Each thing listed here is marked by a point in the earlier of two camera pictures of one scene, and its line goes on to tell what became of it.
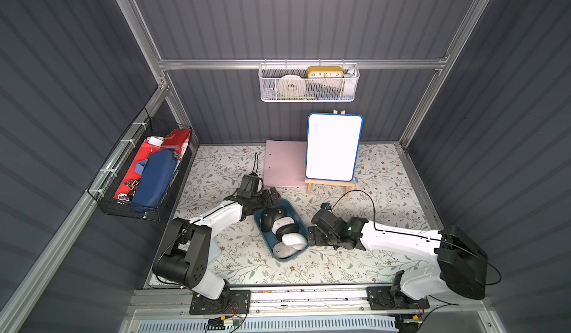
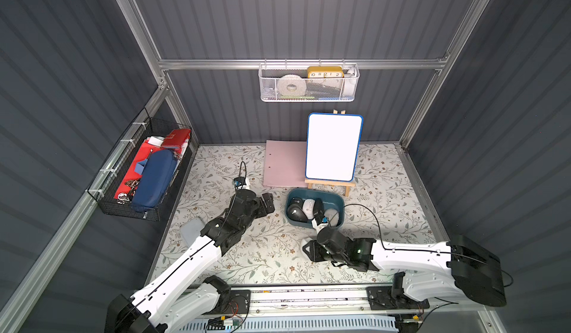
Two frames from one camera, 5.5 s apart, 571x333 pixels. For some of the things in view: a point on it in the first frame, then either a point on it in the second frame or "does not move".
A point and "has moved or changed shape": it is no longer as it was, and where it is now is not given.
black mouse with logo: x=269 y=215 to x=296 y=212
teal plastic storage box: x=270 y=239 to x=303 y=206
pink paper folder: x=285 y=163 does not move
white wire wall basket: x=308 y=82 does not move
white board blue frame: x=333 y=145 does not move
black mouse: x=289 y=228 has moved or changed shape
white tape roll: x=291 y=85 does not move
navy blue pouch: x=158 y=169 does not move
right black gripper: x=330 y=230 to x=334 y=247
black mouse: x=281 y=221 to x=308 y=207
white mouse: x=297 y=240 to x=304 y=241
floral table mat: x=384 y=194 does not move
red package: x=177 y=140 does not move
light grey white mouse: x=282 y=251 has moved or changed shape
